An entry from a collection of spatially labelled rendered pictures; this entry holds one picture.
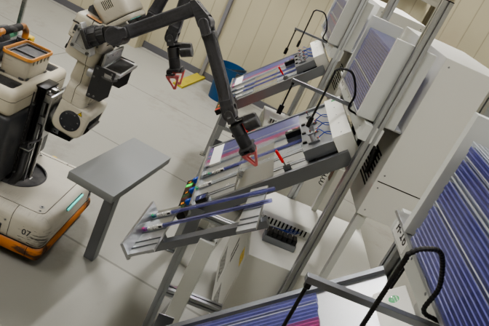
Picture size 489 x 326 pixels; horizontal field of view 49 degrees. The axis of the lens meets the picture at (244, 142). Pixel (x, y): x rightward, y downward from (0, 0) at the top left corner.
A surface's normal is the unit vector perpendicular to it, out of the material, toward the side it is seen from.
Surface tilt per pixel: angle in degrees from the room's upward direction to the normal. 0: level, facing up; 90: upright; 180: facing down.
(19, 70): 92
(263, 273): 90
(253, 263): 90
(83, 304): 0
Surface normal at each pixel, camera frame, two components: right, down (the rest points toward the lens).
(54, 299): 0.39, -0.85
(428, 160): -0.07, 0.36
